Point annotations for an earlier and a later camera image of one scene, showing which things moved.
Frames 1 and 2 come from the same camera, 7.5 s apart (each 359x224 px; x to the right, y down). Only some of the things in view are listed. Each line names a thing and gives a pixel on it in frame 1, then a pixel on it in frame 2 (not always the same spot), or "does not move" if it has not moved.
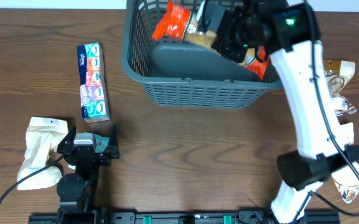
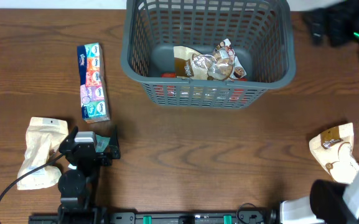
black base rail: x=69 y=216 does not move
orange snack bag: x=178 y=22 → x=236 y=95
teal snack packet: x=101 y=143 does not move
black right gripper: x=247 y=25 → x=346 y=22
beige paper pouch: x=43 y=135 does not move
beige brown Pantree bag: x=337 y=73 → x=219 y=64
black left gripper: x=104 y=160 does not move
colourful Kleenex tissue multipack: x=93 y=83 does not move
